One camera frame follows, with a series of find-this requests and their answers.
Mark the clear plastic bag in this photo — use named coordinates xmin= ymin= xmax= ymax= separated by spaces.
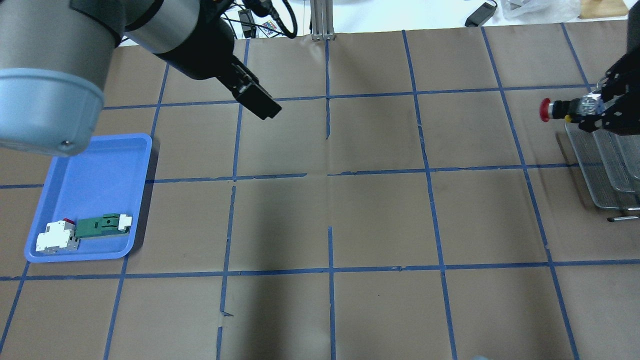
xmin=499 ymin=0 xmax=581 ymax=23

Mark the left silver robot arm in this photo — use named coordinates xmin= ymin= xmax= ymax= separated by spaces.
xmin=0 ymin=0 xmax=282 ymax=157

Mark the wooden board stand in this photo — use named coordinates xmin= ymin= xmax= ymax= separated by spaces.
xmin=578 ymin=0 xmax=629 ymax=20

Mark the green circuit board module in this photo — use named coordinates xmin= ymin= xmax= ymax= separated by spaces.
xmin=75 ymin=213 xmax=134 ymax=239

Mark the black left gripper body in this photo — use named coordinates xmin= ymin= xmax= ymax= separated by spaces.
xmin=165 ymin=0 xmax=243 ymax=93

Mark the black cable bundle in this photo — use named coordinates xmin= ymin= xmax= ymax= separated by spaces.
xmin=210 ymin=0 xmax=299 ymax=40

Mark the white circuit breaker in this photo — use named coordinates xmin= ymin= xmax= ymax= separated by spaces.
xmin=35 ymin=218 xmax=80 ymax=255

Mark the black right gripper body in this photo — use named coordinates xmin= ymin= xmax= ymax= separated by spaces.
xmin=595 ymin=5 xmax=640 ymax=136

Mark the red push button switch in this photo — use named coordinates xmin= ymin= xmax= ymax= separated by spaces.
xmin=538 ymin=93 xmax=605 ymax=123

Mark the black power adapter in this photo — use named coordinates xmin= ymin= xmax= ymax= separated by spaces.
xmin=464 ymin=0 xmax=498 ymax=28

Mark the blue plastic tray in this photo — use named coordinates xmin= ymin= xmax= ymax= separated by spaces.
xmin=23 ymin=133 xmax=153 ymax=264

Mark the aluminium frame post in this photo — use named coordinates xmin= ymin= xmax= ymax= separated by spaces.
xmin=310 ymin=0 xmax=336 ymax=43

